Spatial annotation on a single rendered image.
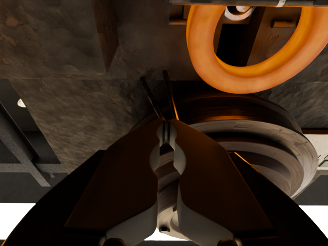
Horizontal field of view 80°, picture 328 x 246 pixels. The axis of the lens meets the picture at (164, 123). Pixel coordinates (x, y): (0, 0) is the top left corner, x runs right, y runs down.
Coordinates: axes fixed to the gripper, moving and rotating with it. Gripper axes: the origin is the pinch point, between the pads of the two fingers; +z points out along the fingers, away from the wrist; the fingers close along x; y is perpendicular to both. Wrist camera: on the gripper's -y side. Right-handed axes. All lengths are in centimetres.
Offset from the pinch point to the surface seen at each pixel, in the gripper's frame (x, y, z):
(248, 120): 14.2, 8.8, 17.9
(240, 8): 11.7, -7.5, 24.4
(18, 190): -517, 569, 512
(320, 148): 48, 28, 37
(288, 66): 17.6, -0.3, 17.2
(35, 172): -330, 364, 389
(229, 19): 11.1, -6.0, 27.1
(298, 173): 28.6, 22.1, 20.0
